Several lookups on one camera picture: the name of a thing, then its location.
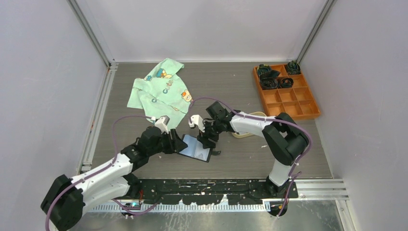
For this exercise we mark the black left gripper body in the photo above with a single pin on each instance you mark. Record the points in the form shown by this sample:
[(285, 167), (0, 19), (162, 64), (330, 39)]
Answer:
[(165, 145)]

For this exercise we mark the dark rolled belt front left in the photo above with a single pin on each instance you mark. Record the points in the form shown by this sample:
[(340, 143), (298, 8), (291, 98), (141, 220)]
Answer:
[(268, 83)]

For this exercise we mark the black leather card holder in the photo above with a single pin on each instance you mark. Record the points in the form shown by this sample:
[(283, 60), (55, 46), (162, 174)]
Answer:
[(195, 150)]

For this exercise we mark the aluminium front rail frame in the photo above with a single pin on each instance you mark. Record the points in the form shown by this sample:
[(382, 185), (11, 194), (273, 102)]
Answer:
[(298, 190)]

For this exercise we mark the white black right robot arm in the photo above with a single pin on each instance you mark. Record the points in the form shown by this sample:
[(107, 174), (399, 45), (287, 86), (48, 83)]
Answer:
[(287, 141)]

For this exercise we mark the dark rolled belt back right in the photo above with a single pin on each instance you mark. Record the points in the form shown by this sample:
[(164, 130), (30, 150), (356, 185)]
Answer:
[(292, 68)]

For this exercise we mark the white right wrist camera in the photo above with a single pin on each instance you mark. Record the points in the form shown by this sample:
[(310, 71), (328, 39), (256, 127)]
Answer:
[(196, 121)]

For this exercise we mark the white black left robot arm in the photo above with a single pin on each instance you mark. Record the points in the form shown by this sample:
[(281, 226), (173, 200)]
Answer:
[(102, 178)]

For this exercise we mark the green cartoon print cloth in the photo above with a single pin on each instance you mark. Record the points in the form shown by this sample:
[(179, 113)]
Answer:
[(162, 93)]

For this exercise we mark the dark rolled belt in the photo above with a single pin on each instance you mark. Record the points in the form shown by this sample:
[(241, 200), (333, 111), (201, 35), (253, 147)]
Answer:
[(292, 68), (266, 71), (268, 83), (285, 83)]

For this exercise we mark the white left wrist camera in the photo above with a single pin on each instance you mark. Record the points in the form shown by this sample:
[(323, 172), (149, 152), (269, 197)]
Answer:
[(162, 123)]

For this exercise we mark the beige oval tray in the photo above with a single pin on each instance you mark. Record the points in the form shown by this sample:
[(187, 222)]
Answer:
[(245, 125)]

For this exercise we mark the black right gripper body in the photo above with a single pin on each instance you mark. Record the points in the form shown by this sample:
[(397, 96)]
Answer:
[(210, 126)]

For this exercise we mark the dark rolled belt back left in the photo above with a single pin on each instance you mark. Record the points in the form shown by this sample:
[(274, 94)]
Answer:
[(266, 71)]

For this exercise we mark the orange compartment organizer box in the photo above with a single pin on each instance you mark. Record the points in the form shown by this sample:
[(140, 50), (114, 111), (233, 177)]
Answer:
[(297, 101)]

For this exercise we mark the dark rolled belt front right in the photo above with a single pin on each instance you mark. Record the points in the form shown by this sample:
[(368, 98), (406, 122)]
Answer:
[(285, 83)]

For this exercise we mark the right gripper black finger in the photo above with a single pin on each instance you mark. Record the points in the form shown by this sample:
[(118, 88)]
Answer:
[(205, 141), (213, 135)]

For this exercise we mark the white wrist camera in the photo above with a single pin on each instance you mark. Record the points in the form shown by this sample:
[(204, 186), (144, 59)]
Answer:
[(196, 121), (162, 123)]

